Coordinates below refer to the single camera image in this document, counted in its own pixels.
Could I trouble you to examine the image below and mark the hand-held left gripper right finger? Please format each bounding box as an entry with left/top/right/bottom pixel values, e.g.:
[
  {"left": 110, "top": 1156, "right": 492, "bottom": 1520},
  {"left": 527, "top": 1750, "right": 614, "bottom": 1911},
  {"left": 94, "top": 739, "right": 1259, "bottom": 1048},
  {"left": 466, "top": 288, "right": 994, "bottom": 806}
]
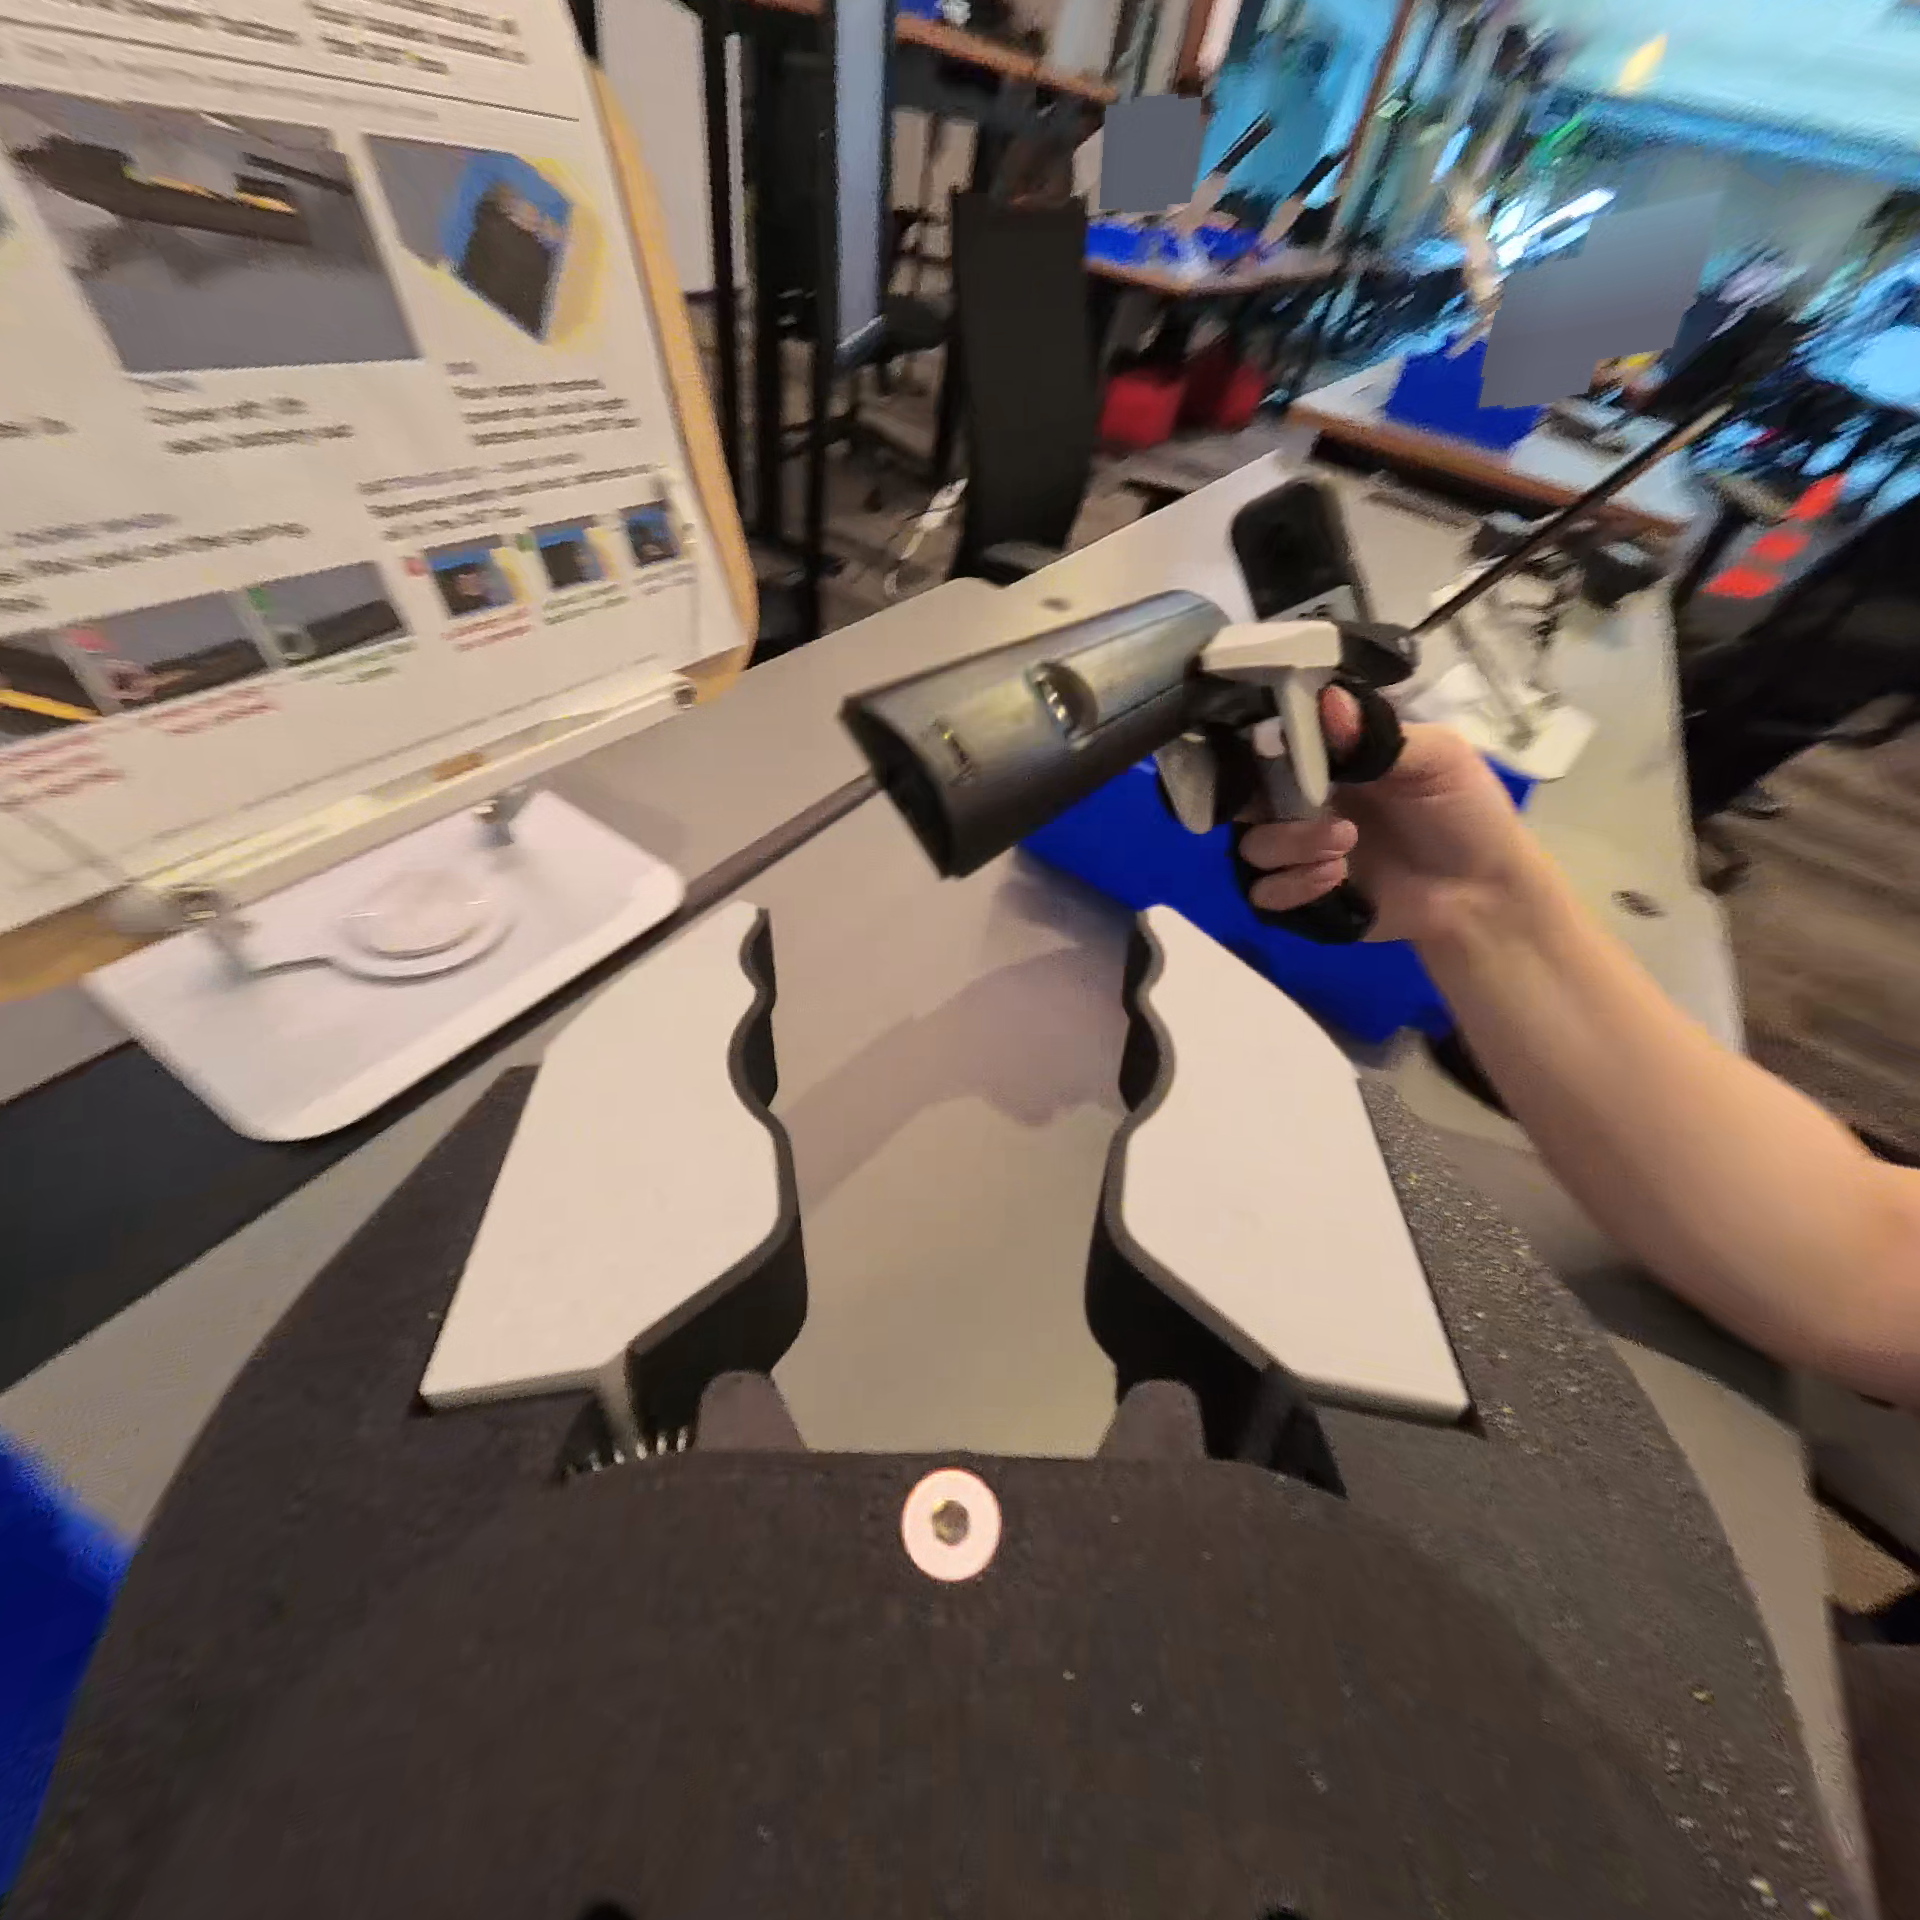
[{"left": 1087, "top": 900, "right": 1474, "bottom": 1450}]

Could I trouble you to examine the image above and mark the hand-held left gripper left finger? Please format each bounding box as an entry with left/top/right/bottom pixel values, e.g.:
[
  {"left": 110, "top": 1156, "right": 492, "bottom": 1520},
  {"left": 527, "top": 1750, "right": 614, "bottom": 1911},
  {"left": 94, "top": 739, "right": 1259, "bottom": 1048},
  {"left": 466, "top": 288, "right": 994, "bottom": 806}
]
[{"left": 421, "top": 900, "right": 807, "bottom": 1450}]

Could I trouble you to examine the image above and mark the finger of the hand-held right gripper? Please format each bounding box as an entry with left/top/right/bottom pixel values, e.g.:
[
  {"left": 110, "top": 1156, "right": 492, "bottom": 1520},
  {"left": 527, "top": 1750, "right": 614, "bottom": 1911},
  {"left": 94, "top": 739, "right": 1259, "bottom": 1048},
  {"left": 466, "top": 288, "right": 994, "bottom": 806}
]
[
  {"left": 1157, "top": 734, "right": 1232, "bottom": 839},
  {"left": 1199, "top": 620, "right": 1349, "bottom": 683}
]

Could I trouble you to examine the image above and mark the blue plastic bin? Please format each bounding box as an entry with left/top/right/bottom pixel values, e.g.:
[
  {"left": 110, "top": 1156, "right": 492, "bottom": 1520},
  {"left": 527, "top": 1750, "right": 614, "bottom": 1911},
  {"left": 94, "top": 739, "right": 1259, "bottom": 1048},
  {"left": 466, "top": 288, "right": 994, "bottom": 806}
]
[
  {"left": 1014, "top": 746, "right": 1539, "bottom": 1051},
  {"left": 0, "top": 1436, "right": 134, "bottom": 1876},
  {"left": 1380, "top": 342, "right": 1539, "bottom": 456}
]

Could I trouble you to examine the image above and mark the black remote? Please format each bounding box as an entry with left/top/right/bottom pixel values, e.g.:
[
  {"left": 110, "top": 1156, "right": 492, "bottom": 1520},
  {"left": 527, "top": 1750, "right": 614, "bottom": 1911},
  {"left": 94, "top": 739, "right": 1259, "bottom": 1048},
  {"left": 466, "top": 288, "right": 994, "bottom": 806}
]
[{"left": 840, "top": 590, "right": 1239, "bottom": 885}]

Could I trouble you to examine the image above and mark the person's right forearm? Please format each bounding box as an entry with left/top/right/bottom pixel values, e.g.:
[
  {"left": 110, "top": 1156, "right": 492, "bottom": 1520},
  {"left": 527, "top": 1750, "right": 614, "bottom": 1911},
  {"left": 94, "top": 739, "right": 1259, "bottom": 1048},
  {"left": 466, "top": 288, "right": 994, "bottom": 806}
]
[{"left": 1435, "top": 855, "right": 1920, "bottom": 1413}]

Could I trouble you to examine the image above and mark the person's right hand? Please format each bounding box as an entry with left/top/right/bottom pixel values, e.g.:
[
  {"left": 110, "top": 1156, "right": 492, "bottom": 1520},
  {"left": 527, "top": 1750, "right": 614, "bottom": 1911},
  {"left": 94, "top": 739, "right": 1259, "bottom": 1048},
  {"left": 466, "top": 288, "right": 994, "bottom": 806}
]
[{"left": 1234, "top": 715, "right": 1539, "bottom": 951}]

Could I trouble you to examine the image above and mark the white stand with black rod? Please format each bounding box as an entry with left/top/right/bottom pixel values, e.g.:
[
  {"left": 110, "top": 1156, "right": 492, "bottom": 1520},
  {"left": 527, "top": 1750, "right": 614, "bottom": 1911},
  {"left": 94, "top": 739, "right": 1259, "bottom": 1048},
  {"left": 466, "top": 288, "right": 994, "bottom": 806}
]
[{"left": 1406, "top": 325, "right": 1808, "bottom": 789}]

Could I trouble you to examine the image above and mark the black office chair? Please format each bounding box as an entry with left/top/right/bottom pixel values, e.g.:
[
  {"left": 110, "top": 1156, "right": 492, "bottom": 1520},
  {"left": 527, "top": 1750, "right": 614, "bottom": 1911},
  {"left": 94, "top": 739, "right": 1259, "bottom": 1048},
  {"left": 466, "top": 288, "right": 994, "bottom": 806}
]
[
  {"left": 944, "top": 188, "right": 1100, "bottom": 590},
  {"left": 1676, "top": 496, "right": 1920, "bottom": 828}
]

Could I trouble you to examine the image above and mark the printed instruction poster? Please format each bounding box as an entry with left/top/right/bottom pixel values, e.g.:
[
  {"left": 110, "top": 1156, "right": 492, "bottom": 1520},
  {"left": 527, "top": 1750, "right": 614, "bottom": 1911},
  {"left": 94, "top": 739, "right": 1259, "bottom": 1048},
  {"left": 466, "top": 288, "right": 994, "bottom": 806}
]
[{"left": 0, "top": 0, "right": 710, "bottom": 938}]

